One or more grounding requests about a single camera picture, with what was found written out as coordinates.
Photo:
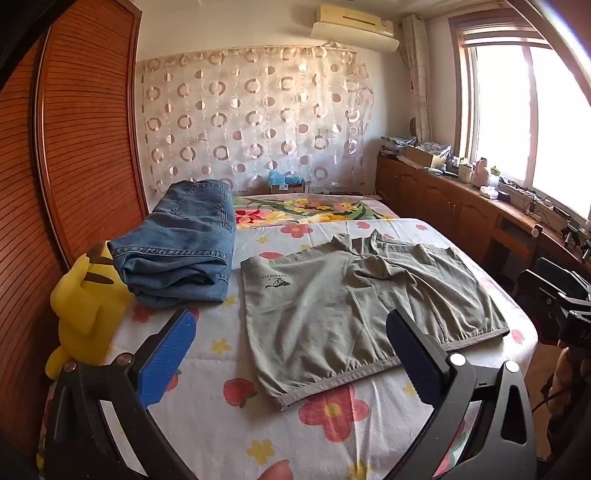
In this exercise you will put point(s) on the floral blanket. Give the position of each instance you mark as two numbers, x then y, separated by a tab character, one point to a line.
314	210

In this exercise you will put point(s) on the long wooden cabinet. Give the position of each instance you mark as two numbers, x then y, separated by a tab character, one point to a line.
429	198

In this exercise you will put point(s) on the sheer circle-pattern curtain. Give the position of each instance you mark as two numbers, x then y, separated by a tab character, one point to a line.
254	115

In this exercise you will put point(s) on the white air conditioner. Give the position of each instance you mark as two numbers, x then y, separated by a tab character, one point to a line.
351	27

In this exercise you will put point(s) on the white jar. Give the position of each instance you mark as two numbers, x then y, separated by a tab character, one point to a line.
465	172

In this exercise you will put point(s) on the cardboard box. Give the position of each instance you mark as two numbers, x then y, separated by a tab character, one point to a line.
422	158

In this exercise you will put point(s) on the floral strawberry bed sheet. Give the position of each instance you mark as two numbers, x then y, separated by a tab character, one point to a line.
231	429

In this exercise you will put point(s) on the pale pink bottle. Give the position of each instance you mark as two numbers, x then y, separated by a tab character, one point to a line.
481	173

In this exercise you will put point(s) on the yellow plush toy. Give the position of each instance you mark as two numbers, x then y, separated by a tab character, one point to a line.
87	309

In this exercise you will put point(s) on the folded blue jeans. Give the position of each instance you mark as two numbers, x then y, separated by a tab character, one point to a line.
184	240

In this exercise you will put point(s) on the blue packet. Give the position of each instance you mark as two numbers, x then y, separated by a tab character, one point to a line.
284	180

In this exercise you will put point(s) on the grey-green pants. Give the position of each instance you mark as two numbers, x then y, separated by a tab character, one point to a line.
323	314

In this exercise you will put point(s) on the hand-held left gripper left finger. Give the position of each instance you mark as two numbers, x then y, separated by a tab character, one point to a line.
166	355

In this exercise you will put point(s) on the pile of printed cloth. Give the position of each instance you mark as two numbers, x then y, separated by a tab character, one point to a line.
415	144

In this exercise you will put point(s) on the wooden framed window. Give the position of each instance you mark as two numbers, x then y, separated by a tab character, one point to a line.
508	115

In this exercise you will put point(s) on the pale window curtain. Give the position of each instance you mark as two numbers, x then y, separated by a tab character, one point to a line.
418	78

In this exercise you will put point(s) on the wooden headboard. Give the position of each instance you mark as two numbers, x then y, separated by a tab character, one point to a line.
83	138

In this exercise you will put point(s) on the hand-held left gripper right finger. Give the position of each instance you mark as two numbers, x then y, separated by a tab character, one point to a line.
415	355

